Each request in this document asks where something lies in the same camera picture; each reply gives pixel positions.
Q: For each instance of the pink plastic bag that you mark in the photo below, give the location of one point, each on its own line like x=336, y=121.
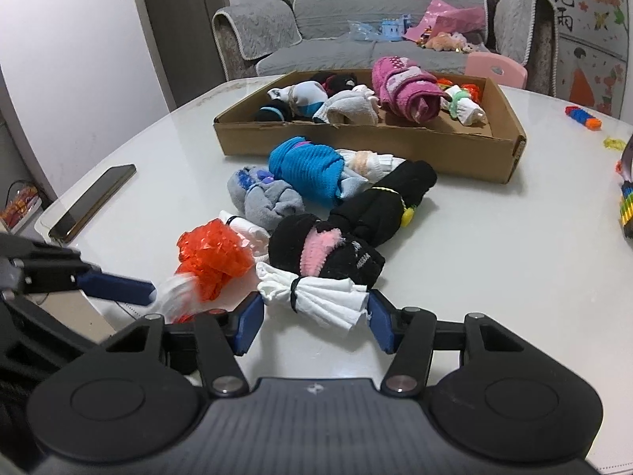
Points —
x=440, y=16

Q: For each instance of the grey blue sock roll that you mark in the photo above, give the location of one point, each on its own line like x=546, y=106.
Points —
x=262, y=198

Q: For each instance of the white sock roll black band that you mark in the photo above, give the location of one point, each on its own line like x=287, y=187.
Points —
x=336, y=304

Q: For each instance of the yellow plastic scrap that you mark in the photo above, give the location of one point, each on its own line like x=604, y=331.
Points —
x=615, y=144

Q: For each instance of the black pink sock roll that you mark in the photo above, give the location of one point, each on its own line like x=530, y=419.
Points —
x=310, y=247

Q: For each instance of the white pink sock roll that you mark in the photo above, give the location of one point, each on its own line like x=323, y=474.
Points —
x=252, y=236

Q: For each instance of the decorated refrigerator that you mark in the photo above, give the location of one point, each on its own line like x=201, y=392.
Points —
x=594, y=39

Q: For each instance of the white blue sock roll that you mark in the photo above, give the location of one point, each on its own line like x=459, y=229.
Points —
x=304, y=98

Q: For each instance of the white sock roll green band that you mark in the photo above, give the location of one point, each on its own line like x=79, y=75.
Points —
x=459, y=104

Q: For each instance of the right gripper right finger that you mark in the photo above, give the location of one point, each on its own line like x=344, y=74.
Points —
x=380, y=312

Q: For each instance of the long black sock roll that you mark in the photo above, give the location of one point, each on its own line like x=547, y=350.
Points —
x=377, y=214

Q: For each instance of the pink knitted sock roll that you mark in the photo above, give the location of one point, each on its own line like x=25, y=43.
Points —
x=406, y=90

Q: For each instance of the plush toys on sofa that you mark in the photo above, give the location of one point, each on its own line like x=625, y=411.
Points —
x=454, y=41

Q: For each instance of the grey white sock roll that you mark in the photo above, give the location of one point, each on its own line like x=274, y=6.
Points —
x=358, y=105

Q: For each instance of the blue toy castle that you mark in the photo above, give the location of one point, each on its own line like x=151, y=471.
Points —
x=394, y=29

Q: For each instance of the shallow cardboard box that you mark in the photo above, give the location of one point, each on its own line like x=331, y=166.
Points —
x=488, y=152

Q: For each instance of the orange plastic bag in box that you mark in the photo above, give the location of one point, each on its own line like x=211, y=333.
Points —
x=473, y=90

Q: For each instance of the dark wooden door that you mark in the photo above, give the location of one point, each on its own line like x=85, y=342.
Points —
x=181, y=42

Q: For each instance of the blue orange toy block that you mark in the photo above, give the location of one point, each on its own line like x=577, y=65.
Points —
x=581, y=116

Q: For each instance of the black smartphone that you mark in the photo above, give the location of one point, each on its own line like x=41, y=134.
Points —
x=90, y=202

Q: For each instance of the multicolour building block stack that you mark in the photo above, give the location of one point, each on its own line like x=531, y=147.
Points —
x=626, y=209

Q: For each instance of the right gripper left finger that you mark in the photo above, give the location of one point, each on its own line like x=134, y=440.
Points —
x=248, y=319

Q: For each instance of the grey sofa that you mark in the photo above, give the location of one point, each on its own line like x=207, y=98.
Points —
x=282, y=36

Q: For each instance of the black sock roll red band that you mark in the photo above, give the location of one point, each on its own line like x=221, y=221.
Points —
x=333, y=83

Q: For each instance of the bright blue sock roll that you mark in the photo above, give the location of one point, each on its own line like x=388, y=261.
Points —
x=313, y=170

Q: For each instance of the pink child chair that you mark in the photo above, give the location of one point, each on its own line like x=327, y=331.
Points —
x=503, y=70

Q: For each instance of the orange plastic bag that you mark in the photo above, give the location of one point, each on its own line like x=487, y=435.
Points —
x=211, y=256
x=473, y=90

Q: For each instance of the black sock roll blue band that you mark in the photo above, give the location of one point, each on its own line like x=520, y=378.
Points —
x=275, y=110

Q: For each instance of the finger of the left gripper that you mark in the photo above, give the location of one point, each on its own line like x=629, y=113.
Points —
x=98, y=284

